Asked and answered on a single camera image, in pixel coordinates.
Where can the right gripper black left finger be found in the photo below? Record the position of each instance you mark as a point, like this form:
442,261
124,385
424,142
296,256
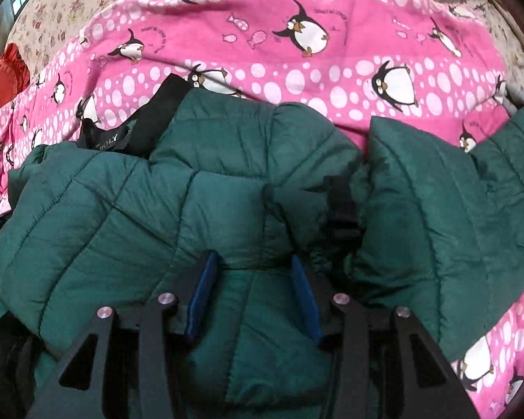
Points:
138,350

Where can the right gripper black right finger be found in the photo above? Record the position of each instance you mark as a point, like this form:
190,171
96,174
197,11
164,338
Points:
385,364

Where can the dark green puffer jacket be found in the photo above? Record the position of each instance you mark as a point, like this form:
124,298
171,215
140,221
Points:
410,221

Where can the red ruffled pillow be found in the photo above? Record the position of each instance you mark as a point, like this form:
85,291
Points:
14,74

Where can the pink penguin blanket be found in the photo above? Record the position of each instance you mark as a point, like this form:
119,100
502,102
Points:
429,65

